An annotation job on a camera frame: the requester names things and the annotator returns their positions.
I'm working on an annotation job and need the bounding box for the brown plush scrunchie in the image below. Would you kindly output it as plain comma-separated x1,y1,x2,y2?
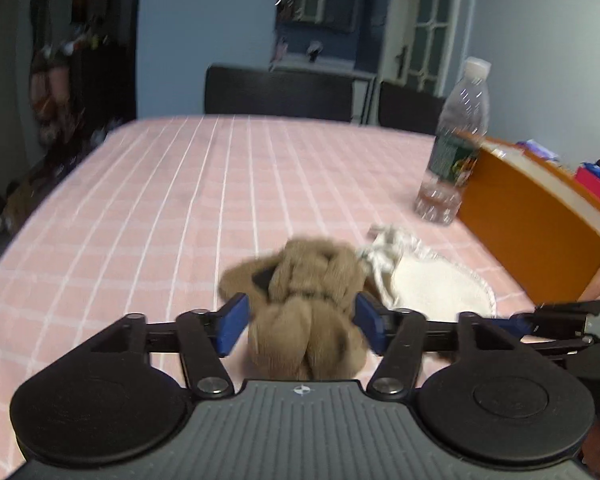
219,237,367,380

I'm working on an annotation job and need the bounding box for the orange storage box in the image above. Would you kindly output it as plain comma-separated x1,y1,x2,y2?
458,139,600,304

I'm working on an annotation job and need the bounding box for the pink box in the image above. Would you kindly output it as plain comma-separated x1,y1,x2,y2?
574,162,600,199

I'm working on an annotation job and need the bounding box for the clear plastic water bottle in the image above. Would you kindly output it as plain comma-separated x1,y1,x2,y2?
414,58,491,226

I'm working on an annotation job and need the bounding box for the black chair right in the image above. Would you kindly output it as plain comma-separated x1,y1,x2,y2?
377,81,444,136

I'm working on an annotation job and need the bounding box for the black chair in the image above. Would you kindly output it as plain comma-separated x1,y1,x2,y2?
377,81,444,136
204,65,353,122

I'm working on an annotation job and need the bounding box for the black chair left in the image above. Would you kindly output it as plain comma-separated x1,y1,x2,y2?
204,65,353,122

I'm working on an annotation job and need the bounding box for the white glass-pane door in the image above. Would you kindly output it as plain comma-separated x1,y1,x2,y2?
377,0,470,96

